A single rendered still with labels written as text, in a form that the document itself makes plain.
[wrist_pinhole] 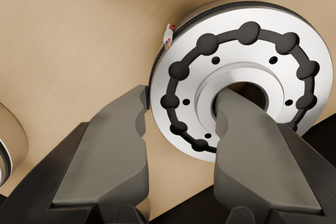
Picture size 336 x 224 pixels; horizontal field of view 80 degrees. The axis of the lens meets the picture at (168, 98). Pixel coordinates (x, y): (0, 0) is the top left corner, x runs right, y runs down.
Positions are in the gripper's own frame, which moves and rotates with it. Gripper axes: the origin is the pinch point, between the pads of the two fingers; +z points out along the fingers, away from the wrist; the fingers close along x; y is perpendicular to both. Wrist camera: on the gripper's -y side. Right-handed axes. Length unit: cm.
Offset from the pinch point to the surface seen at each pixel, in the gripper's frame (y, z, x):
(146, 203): 13.9, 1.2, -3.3
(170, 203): 15.1, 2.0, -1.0
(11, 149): 5.6, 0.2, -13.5
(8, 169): 7.1, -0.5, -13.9
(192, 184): 11.9, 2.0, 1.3
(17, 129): 4.6, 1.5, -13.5
